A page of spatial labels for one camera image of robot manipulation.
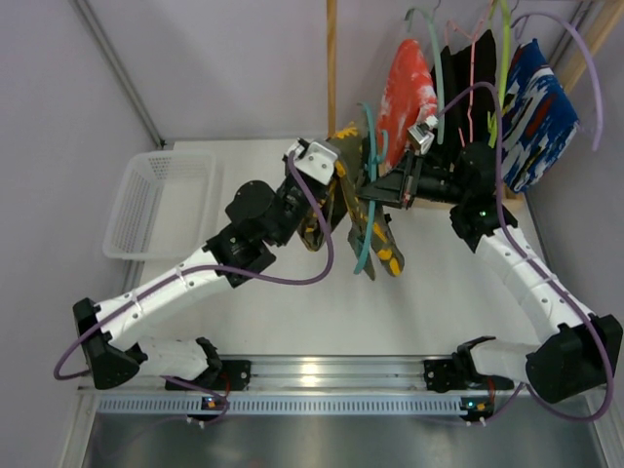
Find mint green hanger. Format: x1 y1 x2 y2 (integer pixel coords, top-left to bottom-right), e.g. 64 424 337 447
405 2 446 144

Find teal plastic hanger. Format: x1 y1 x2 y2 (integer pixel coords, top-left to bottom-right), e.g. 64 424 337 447
351 100 391 278

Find background purple cable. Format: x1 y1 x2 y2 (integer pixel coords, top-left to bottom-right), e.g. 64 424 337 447
510 12 606 151

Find wooden clothes rack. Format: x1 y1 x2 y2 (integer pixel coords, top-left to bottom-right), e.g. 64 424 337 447
319 0 624 212

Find pink hanger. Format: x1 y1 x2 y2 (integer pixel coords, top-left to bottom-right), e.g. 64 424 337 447
444 1 492 147

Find grey slotted cable duct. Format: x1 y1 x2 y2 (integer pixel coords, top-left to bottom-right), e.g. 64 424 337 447
97 395 477 416

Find black trousers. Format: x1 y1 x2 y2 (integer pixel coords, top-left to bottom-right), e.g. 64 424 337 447
430 29 497 167

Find red white trousers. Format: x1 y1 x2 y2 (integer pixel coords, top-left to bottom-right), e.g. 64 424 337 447
375 38 438 176

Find blue patterned trousers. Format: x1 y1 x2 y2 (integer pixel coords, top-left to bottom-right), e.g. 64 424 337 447
501 40 579 193

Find white plastic basket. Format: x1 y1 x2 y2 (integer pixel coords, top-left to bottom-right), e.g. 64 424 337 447
102 150 223 261

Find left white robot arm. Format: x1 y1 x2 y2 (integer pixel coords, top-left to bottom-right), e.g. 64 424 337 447
73 175 328 390

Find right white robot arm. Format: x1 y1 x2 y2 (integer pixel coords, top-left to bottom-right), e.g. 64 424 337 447
359 142 623 404

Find camouflage trousers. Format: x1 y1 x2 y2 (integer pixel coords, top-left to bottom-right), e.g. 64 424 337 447
319 117 405 277

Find aluminium mounting rail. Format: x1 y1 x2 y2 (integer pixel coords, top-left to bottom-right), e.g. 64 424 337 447
76 354 610 394

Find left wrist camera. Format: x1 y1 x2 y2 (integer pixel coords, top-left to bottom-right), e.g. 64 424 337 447
284 138 339 185

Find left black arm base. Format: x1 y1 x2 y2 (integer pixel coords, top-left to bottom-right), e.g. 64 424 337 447
184 359 252 391

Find lime green hanger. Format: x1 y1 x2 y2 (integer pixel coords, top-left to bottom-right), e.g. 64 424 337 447
487 0 519 147

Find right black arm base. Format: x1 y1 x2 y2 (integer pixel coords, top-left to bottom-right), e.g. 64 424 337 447
423 358 515 393

